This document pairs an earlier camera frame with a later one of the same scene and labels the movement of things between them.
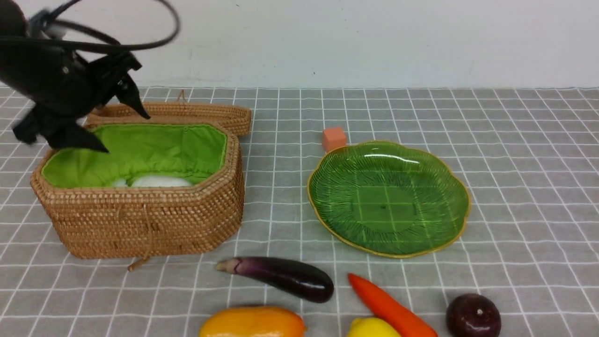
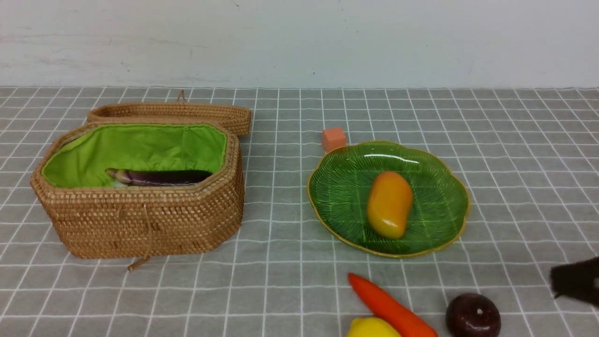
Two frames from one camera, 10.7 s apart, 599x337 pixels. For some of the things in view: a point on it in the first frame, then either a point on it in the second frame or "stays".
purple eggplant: x=302 y=279 → x=158 y=177
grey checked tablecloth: x=529 y=157 stays
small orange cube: x=333 y=138 stays
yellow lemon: x=371 y=326 stays
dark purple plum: x=472 y=315 stays
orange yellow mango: x=252 y=321 → x=390 y=200
